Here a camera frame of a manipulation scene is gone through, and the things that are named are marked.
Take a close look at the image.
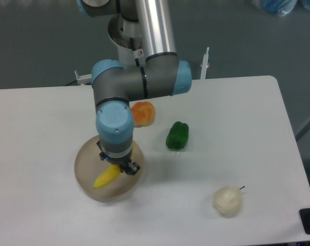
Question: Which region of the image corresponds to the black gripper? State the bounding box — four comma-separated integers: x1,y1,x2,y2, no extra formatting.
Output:
96,140,140,175

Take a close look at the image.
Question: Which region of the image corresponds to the yellow toy banana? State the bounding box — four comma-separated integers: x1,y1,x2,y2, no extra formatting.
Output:
93,165,121,189

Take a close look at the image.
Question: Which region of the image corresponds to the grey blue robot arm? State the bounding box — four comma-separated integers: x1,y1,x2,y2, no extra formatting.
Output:
77,1,192,175

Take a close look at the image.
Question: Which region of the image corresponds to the beige round plate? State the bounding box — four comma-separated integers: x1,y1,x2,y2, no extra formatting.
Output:
74,135,146,202

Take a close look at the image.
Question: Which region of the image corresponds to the green bell pepper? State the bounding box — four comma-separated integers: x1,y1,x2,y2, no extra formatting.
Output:
166,121,189,150

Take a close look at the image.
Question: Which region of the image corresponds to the orange knotted bread roll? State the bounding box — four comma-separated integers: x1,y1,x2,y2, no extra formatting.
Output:
131,101,156,127

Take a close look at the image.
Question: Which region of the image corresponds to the white toy pear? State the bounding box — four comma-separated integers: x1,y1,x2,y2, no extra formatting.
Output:
212,186,245,218

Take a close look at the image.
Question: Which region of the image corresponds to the white left frame bracket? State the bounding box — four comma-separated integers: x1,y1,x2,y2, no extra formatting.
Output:
74,70,92,85

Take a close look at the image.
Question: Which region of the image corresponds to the white frame bracket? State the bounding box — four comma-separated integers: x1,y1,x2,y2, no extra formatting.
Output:
74,70,92,85
200,47,210,80

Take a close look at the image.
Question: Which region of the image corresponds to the black base cable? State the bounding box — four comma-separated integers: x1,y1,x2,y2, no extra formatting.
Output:
129,37,141,68

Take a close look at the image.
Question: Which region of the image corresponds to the white right frame bracket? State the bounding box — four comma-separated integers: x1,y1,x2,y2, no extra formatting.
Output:
200,47,210,80

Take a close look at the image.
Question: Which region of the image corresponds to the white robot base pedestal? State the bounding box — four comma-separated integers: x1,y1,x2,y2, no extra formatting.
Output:
108,14,146,68

